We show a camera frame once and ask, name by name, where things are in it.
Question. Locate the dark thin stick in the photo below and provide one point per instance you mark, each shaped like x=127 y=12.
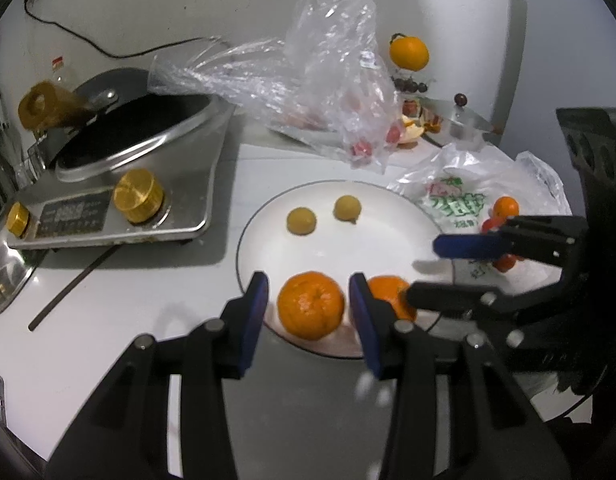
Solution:
x=70 y=290

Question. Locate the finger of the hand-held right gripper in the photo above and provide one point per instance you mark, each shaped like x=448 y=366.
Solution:
x=468 y=245
x=448 y=297

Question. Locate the orange peel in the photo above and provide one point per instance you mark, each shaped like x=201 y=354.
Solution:
x=413 y=132

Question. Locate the red-capped plastic bottle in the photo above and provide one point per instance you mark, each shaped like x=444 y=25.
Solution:
x=62 y=67

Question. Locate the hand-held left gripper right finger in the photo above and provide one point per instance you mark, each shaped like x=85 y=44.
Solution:
x=363 y=320

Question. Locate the plain steel lid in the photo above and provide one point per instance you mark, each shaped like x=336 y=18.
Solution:
x=5 y=270

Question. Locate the clear crumpled plastic bag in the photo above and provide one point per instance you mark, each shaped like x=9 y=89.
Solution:
x=313 y=60

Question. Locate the silver induction cooker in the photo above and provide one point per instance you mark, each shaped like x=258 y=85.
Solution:
x=187 y=185

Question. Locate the small yellow round fruit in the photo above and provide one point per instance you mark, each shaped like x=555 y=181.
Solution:
x=301 y=221
x=347 y=208

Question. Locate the green printed plastic bag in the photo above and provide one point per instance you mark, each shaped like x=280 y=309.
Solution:
x=458 y=195

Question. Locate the white plate with dark rim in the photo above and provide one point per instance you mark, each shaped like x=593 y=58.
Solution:
x=368 y=240

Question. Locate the orange tangerine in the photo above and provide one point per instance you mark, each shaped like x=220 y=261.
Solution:
x=385 y=290
x=311 y=310

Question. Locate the orange-red tomato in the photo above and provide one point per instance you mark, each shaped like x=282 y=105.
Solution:
x=505 y=207

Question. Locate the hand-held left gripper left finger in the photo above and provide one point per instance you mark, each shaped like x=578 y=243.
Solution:
x=253 y=310

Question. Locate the large orange with leaf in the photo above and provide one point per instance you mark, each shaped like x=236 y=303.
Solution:
x=409 y=52

